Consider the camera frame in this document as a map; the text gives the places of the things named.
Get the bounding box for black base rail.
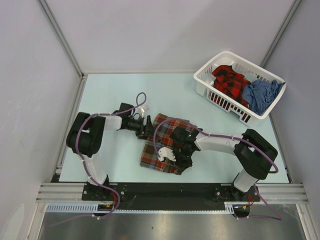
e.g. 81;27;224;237
82;181;256;212

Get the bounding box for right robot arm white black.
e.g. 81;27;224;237
165;127;279;201

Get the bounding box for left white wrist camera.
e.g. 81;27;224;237
139;105;149;118

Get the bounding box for red black checked shirt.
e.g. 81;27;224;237
211;65;251;108

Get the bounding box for blue checked shirt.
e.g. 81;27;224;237
242;79;285;116

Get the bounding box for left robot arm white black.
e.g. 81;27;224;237
66;103;155;200

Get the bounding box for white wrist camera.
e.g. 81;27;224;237
157;147;176;162
139;105;149;118

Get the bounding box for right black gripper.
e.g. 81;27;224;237
169;146;195;171

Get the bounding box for white slotted cable duct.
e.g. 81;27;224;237
46;202;250;218

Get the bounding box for right aluminium corner post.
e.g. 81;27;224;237
260;0;304;68

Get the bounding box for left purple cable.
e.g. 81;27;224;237
48;92;147;226

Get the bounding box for aluminium corner post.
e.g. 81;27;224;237
36;0;84;79
260;0;304;68

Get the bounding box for white plastic laundry basket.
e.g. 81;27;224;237
193;51;287;127

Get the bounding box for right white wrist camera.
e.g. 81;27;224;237
157;147;176;162

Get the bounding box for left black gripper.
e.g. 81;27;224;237
126;116;159;141

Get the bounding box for brown red plaid shirt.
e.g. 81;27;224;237
139;112;198;175

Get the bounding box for left aluminium corner post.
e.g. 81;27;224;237
36;0;84;79

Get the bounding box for aluminium frame profile front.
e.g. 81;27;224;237
36;182;85;203

